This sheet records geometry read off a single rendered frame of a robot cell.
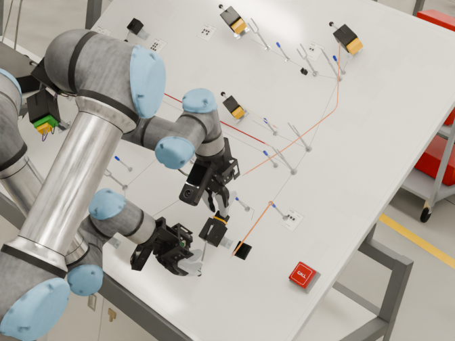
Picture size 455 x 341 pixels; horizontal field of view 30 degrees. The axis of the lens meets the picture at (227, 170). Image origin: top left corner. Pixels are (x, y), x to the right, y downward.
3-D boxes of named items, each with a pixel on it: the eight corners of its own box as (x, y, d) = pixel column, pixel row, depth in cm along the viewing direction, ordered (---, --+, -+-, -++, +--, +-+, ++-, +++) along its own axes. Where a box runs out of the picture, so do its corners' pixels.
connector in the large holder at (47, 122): (57, 121, 248) (49, 114, 244) (59, 128, 246) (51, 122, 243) (40, 129, 249) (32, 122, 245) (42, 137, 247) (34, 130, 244)
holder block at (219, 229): (204, 241, 215) (198, 235, 212) (215, 222, 216) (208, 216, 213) (217, 247, 213) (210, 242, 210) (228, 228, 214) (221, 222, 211)
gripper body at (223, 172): (242, 177, 208) (234, 139, 200) (220, 198, 203) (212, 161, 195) (217, 166, 212) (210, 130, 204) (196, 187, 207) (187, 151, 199)
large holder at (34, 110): (68, 90, 264) (41, 66, 252) (76, 134, 255) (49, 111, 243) (49, 99, 266) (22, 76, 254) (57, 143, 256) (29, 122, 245)
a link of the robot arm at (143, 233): (120, 242, 197) (121, 216, 202) (134, 251, 199) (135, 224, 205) (144, 227, 194) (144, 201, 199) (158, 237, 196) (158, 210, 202)
